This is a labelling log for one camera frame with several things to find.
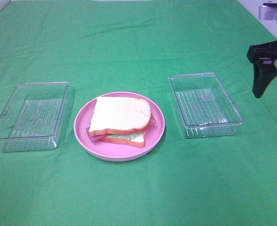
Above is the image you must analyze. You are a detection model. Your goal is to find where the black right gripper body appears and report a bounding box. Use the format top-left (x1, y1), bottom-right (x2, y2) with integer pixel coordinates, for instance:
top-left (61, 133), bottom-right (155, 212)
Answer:
top-left (247, 41), bottom-right (277, 63)

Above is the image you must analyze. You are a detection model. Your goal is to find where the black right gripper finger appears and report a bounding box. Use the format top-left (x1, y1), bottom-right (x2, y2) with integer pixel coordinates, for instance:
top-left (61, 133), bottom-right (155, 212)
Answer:
top-left (252, 60), bottom-right (277, 98)

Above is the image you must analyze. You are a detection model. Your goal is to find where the toy bread slice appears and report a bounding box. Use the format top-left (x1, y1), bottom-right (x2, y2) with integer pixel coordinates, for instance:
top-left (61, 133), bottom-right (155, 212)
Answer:
top-left (88, 97), bottom-right (152, 136)
top-left (101, 131), bottom-right (146, 148)

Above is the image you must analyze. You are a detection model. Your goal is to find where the toy lettuce leaf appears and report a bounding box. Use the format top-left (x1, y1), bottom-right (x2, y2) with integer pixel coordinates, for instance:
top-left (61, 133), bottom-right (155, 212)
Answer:
top-left (106, 133), bottom-right (139, 140)

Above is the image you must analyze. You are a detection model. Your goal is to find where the toy bacon strip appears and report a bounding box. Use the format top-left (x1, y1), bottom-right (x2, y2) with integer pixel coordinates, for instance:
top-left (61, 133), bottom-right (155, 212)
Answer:
top-left (86, 127), bottom-right (109, 143)
top-left (148, 116), bottom-right (156, 128)

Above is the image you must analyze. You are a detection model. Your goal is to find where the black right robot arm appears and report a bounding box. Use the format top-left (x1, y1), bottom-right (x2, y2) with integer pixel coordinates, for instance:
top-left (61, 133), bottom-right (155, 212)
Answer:
top-left (247, 40), bottom-right (277, 98)

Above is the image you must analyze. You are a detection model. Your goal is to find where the right clear plastic tray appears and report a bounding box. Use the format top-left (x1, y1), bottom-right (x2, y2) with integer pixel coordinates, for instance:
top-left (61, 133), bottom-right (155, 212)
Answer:
top-left (168, 73), bottom-right (243, 139)

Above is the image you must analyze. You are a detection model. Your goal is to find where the clear plastic tray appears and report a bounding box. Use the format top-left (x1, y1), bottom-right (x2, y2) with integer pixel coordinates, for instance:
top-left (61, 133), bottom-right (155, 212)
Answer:
top-left (168, 73), bottom-right (243, 139)
top-left (0, 82), bottom-right (69, 152)

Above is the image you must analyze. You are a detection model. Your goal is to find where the green tablecloth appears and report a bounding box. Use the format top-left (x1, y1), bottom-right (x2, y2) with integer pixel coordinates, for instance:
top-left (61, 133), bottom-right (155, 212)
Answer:
top-left (0, 0), bottom-right (277, 226)

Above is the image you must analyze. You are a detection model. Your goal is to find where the pink round plate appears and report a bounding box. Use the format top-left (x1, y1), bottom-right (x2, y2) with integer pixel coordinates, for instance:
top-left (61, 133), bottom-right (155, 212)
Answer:
top-left (73, 91), bottom-right (165, 162)

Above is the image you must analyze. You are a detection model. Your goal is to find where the left clear plastic tray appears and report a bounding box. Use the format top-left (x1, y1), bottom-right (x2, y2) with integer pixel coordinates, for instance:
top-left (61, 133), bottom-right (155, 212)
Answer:
top-left (0, 82), bottom-right (69, 152)

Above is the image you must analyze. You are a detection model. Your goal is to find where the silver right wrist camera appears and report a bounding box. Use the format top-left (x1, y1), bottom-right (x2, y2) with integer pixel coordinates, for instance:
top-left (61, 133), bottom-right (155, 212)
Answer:
top-left (259, 3), bottom-right (277, 20)

